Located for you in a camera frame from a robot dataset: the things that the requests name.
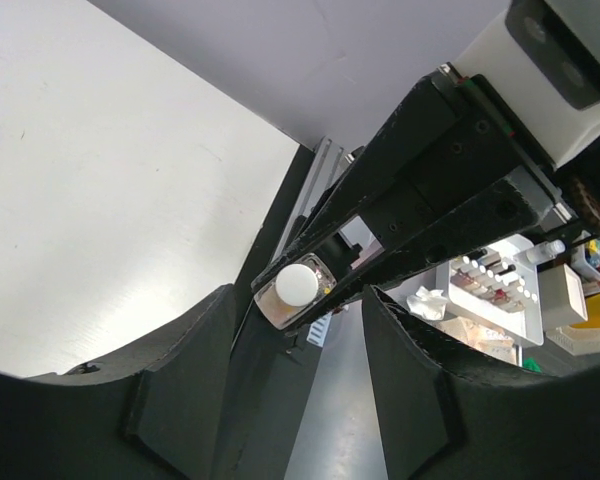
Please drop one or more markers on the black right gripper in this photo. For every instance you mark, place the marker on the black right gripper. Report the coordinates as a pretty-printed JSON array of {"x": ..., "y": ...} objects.
[{"x": 451, "y": 170}]

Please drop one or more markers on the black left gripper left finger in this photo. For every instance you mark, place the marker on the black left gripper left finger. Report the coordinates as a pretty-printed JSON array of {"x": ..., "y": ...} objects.
[{"x": 148, "y": 410}]

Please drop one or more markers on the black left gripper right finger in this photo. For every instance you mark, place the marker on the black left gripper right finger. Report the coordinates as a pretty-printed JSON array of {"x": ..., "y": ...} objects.
[{"x": 448, "y": 411}]

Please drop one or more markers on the clear nail polish bottle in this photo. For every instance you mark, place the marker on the clear nail polish bottle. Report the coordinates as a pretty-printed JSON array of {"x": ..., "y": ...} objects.
[{"x": 293, "y": 290}]

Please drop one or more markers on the crumpled white tissue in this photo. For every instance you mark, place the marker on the crumpled white tissue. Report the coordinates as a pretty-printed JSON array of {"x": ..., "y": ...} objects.
[{"x": 428, "y": 305}]

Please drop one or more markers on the white tray of bottles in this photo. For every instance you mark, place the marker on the white tray of bottles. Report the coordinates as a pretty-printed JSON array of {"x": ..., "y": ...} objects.
[{"x": 498, "y": 287}]

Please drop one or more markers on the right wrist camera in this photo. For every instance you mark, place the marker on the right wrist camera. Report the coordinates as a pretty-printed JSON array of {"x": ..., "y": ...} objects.
[{"x": 543, "y": 59}]

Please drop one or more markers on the aluminium rail right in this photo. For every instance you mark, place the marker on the aluminium rail right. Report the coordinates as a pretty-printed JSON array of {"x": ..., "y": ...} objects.
[{"x": 329, "y": 162}]

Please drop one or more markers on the right white cable duct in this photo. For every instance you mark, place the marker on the right white cable duct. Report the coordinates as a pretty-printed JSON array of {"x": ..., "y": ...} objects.
[{"x": 318, "y": 330}]

